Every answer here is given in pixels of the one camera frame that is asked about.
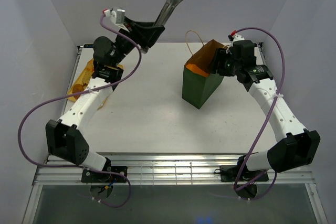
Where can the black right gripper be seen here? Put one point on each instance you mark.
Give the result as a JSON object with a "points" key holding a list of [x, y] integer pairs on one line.
{"points": [[221, 55]]}

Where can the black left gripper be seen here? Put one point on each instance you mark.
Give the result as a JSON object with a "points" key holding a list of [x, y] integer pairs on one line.
{"points": [[144, 33]]}

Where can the long ridged twisted bread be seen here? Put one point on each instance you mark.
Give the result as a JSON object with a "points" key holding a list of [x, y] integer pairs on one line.
{"points": [[199, 70]]}

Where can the green paper bag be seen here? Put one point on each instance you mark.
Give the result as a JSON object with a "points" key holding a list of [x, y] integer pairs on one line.
{"points": [[197, 89]]}

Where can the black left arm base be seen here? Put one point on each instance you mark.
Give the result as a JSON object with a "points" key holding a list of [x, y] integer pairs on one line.
{"points": [[94, 177]]}

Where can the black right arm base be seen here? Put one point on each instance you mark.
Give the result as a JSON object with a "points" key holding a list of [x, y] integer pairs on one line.
{"points": [[228, 173]]}

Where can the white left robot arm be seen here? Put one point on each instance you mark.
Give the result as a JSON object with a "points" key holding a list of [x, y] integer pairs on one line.
{"points": [[65, 136]]}

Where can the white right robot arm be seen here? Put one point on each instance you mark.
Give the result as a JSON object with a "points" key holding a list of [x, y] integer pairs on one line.
{"points": [[296, 146]]}

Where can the yellow plastic tray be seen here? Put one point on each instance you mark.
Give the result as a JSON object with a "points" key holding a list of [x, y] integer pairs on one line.
{"points": [[82, 82]]}

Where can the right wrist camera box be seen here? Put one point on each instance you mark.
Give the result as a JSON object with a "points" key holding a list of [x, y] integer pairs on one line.
{"points": [[234, 37]]}

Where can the aluminium table rail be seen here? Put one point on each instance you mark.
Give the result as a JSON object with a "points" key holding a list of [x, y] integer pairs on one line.
{"points": [[147, 169]]}

